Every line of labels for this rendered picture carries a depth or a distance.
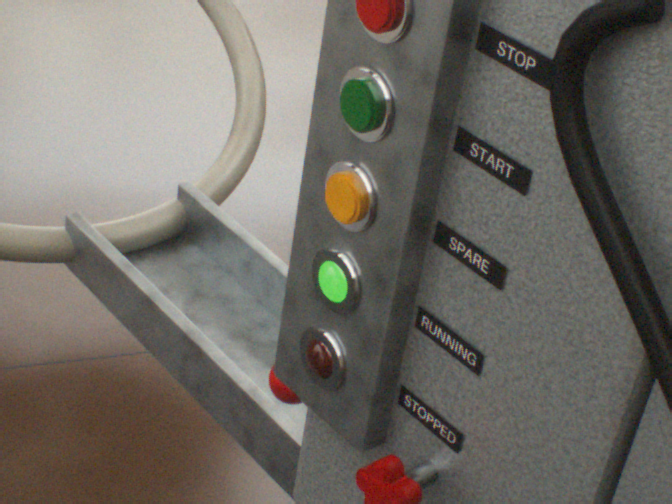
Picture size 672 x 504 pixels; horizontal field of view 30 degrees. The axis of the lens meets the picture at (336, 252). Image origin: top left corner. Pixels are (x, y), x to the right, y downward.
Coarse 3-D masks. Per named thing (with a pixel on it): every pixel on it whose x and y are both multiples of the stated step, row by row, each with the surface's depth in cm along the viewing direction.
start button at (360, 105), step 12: (348, 84) 59; (360, 84) 58; (348, 96) 59; (360, 96) 58; (372, 96) 58; (348, 108) 59; (360, 108) 59; (372, 108) 58; (348, 120) 59; (360, 120) 59; (372, 120) 58; (360, 132) 59
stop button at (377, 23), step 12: (360, 0) 57; (372, 0) 56; (384, 0) 55; (396, 0) 55; (360, 12) 57; (372, 12) 56; (384, 12) 56; (396, 12) 55; (372, 24) 56; (384, 24) 56
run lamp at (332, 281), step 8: (328, 264) 64; (320, 272) 65; (328, 272) 64; (336, 272) 64; (320, 280) 65; (328, 280) 64; (336, 280) 64; (344, 280) 64; (328, 288) 64; (336, 288) 64; (344, 288) 64; (328, 296) 65; (336, 296) 64; (344, 296) 64
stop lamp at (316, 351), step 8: (312, 344) 67; (320, 344) 67; (312, 352) 67; (320, 352) 67; (328, 352) 67; (312, 360) 67; (320, 360) 67; (328, 360) 67; (312, 368) 67; (320, 368) 67; (328, 368) 67; (320, 376) 67; (328, 376) 67
